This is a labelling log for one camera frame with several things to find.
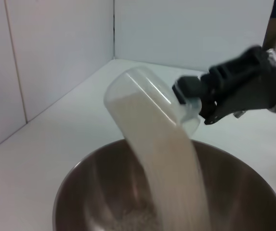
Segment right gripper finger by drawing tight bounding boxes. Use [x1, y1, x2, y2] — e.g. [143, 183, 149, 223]
[199, 96, 217, 118]
[171, 61, 235, 105]

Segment stainless steel mixing bowl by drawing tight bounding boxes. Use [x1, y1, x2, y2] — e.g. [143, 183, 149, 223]
[52, 138, 276, 231]

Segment white rice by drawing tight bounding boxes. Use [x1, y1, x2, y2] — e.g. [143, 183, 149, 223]
[87, 92, 215, 231]

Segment clear plastic cup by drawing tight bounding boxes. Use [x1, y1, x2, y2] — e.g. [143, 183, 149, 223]
[103, 67, 202, 135]

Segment white partition board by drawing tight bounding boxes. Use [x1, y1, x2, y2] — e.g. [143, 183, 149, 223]
[113, 0, 276, 73]

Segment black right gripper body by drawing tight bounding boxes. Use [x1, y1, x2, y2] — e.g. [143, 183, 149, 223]
[204, 45, 276, 125]

